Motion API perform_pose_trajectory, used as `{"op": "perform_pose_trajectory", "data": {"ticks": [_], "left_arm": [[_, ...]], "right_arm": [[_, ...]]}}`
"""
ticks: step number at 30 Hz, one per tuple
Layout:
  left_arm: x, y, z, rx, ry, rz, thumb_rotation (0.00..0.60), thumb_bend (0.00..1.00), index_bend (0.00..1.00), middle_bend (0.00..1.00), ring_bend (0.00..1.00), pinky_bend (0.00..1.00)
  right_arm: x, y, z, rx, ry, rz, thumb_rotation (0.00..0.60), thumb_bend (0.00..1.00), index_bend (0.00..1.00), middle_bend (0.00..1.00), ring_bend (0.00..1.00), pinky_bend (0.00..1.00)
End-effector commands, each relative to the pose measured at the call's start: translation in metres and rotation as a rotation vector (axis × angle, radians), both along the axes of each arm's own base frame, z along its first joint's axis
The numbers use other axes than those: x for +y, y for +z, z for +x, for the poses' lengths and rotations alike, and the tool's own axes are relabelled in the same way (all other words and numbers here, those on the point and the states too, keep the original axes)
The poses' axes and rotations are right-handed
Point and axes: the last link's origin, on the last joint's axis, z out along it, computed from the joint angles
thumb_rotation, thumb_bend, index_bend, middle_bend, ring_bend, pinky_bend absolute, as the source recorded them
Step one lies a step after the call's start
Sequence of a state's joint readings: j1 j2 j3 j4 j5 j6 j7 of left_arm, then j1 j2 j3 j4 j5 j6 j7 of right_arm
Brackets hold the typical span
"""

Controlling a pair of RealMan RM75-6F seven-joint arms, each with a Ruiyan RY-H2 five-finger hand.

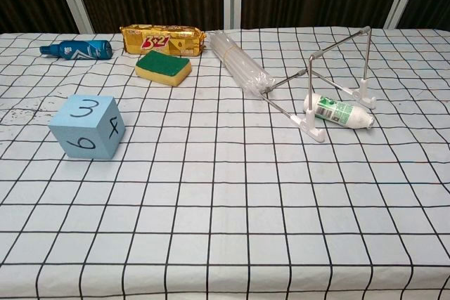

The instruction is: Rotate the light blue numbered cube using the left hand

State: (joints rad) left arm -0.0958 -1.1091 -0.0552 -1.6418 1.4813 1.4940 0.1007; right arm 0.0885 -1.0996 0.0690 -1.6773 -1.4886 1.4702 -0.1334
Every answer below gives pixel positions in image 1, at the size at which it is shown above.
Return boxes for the light blue numbered foam cube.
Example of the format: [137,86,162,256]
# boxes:
[48,94,127,159]

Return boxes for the green and yellow sponge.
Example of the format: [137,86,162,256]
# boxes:
[135,50,193,88]

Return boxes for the white black grid tablecloth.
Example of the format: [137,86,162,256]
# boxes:
[0,27,450,300]

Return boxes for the clear plastic tube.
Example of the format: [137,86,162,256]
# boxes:
[209,31,276,98]

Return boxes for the white bottle green label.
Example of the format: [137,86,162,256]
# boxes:
[303,93,373,131]

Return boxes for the metal wire rack white feet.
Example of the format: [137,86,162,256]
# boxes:
[257,25,378,145]

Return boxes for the gold biscuit packet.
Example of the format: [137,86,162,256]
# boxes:
[120,24,207,58]

